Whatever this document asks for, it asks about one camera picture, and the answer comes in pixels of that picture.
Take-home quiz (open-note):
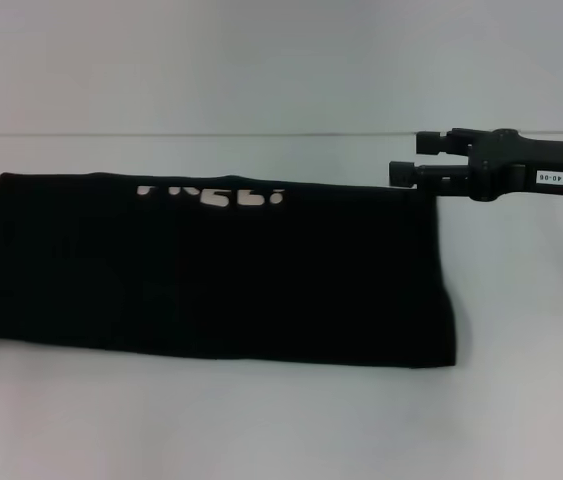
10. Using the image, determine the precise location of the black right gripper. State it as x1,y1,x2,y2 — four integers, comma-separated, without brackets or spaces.
388,127,563,203

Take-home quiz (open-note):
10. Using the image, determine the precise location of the black shirt with white print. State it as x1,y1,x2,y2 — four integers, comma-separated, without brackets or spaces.
0,171,473,372

